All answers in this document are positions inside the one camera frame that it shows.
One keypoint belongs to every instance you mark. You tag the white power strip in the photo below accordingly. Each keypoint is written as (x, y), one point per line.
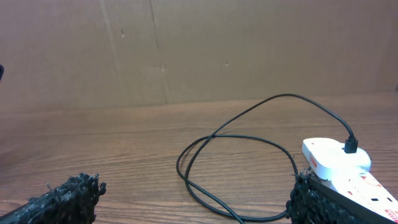
(362, 188)

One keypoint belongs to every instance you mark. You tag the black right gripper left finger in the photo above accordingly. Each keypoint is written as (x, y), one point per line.
(72, 202)

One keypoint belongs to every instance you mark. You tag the white charger adapter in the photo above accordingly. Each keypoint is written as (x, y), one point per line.
(329, 161)

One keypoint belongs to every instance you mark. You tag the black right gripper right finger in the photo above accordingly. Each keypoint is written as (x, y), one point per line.
(312, 202)

